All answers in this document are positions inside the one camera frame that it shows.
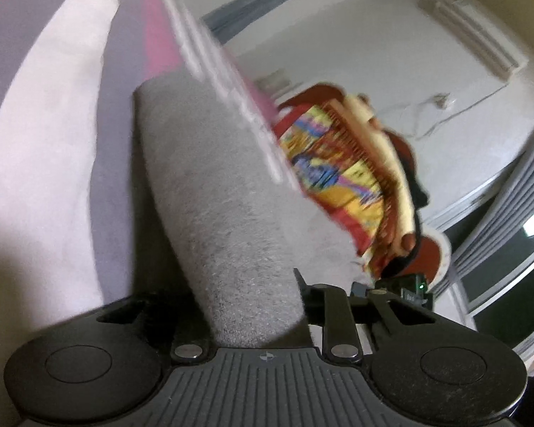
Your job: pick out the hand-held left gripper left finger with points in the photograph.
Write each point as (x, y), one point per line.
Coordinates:
(160, 318)

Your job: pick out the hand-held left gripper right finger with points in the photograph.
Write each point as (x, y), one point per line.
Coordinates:
(333, 316)

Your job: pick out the grey towel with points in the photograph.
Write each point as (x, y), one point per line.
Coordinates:
(213, 213)

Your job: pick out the window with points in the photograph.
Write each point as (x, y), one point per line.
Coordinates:
(516, 258)

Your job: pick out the colourful printed blanket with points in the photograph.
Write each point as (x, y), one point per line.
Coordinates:
(347, 169)

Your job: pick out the striped bed sheet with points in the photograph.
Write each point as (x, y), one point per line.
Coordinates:
(49, 142)

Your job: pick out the white air conditioner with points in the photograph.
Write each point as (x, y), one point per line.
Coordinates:
(476, 31)

